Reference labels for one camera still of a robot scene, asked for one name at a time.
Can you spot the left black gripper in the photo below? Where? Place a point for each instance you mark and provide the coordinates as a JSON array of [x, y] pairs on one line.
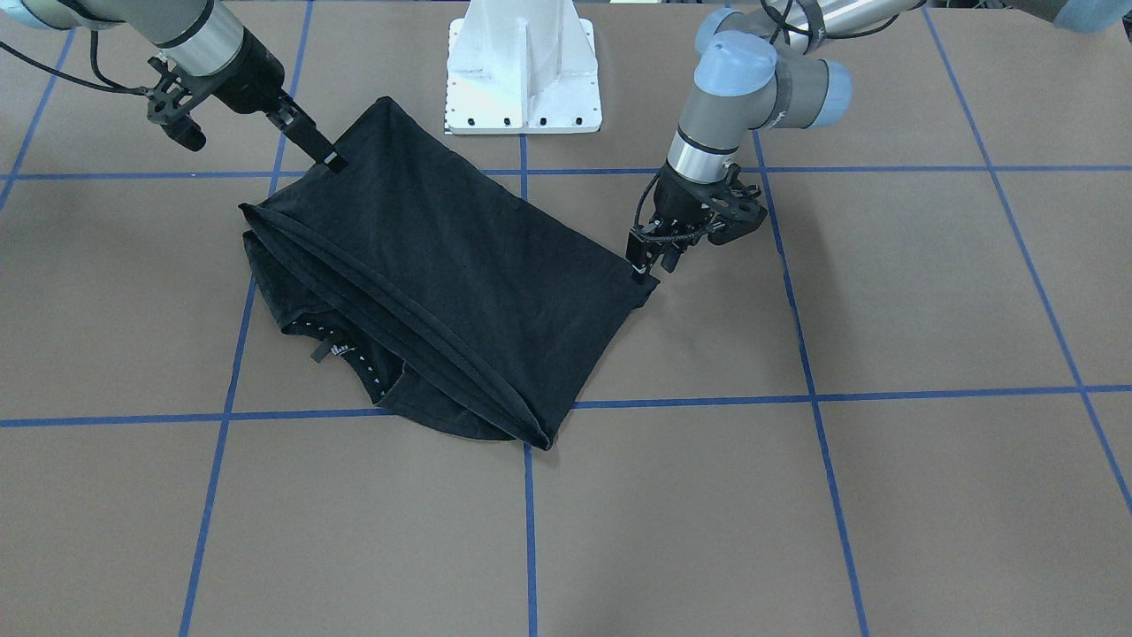
[[682, 203]]

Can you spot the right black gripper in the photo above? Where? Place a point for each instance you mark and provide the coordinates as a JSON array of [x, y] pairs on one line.
[[250, 78]]

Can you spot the black graphic t-shirt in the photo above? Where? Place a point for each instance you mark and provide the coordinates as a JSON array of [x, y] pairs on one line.
[[458, 305]]

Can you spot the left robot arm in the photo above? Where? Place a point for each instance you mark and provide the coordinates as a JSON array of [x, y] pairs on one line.
[[757, 70]]

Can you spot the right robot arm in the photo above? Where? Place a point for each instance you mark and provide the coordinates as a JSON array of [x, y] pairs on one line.
[[204, 51]]

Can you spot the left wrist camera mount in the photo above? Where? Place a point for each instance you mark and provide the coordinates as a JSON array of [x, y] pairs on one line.
[[737, 210]]

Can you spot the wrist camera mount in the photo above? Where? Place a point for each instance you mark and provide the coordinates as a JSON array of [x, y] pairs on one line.
[[170, 102], [737, 210]]

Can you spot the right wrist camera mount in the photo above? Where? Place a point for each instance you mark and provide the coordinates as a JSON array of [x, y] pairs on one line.
[[170, 102]]

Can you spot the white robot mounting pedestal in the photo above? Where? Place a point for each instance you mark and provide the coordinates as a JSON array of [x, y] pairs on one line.
[[522, 67]]

